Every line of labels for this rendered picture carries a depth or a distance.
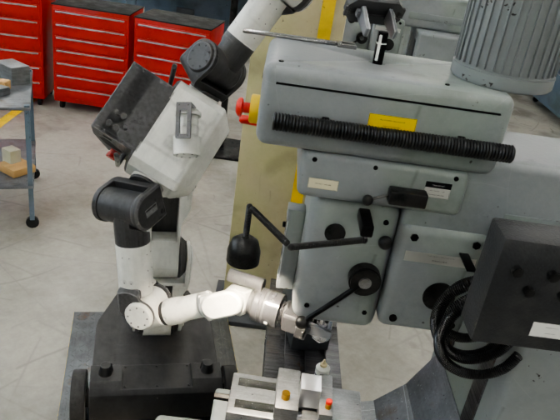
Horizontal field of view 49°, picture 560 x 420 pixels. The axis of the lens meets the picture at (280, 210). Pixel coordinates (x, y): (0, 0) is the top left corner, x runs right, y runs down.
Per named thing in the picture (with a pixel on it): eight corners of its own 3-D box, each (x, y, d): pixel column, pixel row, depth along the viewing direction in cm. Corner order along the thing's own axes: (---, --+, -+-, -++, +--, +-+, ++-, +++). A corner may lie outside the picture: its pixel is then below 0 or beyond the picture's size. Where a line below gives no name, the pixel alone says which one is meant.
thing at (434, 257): (377, 327, 138) (402, 225, 126) (366, 268, 159) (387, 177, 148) (461, 338, 138) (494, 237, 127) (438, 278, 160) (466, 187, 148)
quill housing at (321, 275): (289, 322, 140) (312, 195, 126) (291, 272, 159) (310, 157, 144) (372, 332, 141) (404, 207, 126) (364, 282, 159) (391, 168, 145)
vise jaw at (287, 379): (272, 418, 157) (274, 407, 155) (277, 377, 170) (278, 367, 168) (296, 422, 157) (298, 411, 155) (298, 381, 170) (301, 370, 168)
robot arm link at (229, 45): (215, 20, 160) (184, 63, 162) (235, 37, 155) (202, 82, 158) (240, 38, 169) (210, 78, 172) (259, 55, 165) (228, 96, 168)
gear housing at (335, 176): (295, 197, 124) (302, 150, 119) (296, 152, 146) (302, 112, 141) (460, 219, 125) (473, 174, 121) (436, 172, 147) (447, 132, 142)
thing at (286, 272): (275, 287, 146) (287, 208, 137) (276, 278, 150) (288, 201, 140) (292, 290, 146) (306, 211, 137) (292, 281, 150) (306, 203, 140)
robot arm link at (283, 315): (306, 320, 146) (259, 304, 149) (299, 352, 151) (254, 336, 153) (320, 293, 157) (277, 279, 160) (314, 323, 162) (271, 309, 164)
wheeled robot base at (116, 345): (92, 316, 271) (92, 251, 256) (211, 315, 283) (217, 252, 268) (78, 430, 215) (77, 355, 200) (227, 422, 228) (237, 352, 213)
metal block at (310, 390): (297, 406, 160) (301, 388, 157) (298, 389, 165) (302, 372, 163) (317, 409, 160) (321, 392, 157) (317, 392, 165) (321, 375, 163)
